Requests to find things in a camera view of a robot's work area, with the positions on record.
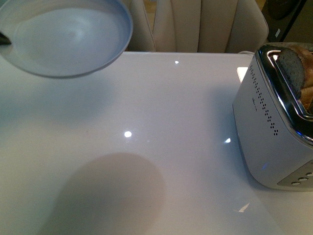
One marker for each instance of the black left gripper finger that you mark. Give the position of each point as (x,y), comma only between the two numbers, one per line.
(4,40)

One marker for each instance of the light blue plate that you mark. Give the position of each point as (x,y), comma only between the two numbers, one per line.
(64,38)

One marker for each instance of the toast bread slice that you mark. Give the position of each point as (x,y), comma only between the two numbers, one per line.
(293,70)

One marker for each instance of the beige chair left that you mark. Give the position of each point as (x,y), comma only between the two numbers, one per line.
(142,37)

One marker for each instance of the beige chair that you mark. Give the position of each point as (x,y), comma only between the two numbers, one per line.
(142,37)
(210,26)

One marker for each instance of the beige chair right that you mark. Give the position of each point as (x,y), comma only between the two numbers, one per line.
(210,26)

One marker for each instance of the dark grey washing machine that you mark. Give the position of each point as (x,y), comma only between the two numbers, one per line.
(289,20)

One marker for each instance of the chrome two-slot toaster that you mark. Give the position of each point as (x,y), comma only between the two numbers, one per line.
(275,130)

